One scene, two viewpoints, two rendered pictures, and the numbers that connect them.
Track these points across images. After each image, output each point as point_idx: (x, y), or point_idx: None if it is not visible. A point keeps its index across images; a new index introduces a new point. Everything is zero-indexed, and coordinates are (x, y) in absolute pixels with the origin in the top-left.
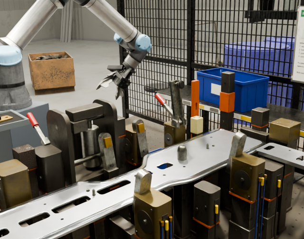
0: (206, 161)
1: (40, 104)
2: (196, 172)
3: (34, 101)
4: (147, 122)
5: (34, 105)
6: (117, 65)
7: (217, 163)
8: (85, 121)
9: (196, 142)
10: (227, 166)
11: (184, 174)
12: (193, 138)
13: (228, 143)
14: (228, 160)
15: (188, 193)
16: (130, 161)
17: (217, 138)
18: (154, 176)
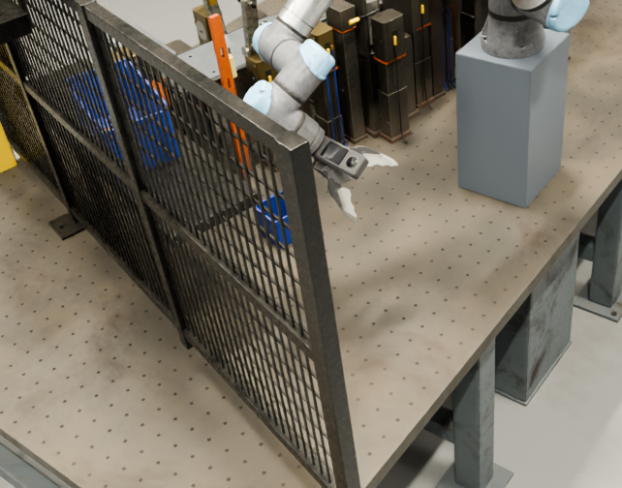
0: (242, 33)
1: (467, 47)
2: (259, 20)
3: (483, 57)
4: (280, 462)
5: (474, 44)
6: (337, 142)
7: (232, 32)
8: None
9: (237, 61)
10: (225, 26)
11: (271, 17)
12: (239, 65)
13: (200, 60)
14: (223, 20)
15: None
16: None
17: (207, 69)
18: None
